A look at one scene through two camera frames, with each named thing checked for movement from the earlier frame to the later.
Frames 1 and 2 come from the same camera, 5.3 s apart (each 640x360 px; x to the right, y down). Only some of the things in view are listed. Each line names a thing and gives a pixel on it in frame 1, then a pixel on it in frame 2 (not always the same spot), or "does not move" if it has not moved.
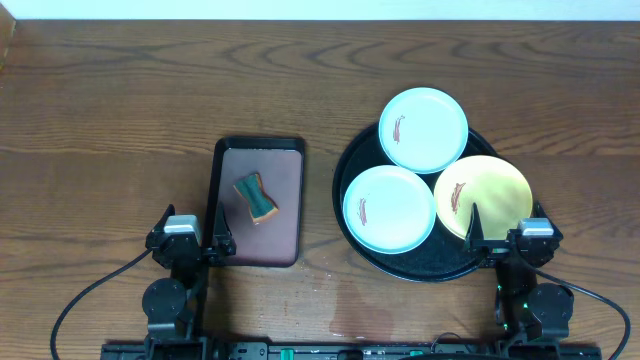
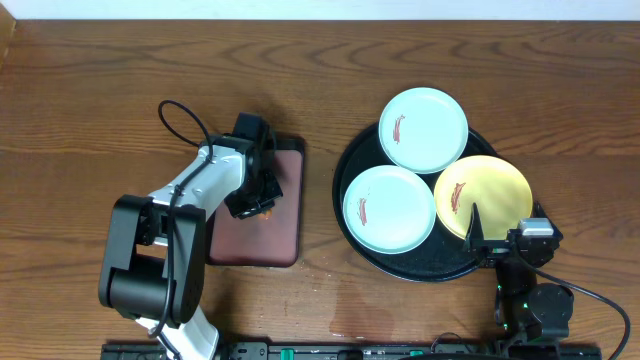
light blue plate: (388, 210) does not move
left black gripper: (187, 251) → (257, 201)
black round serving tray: (444, 256) does not move
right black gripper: (495, 250) does not move
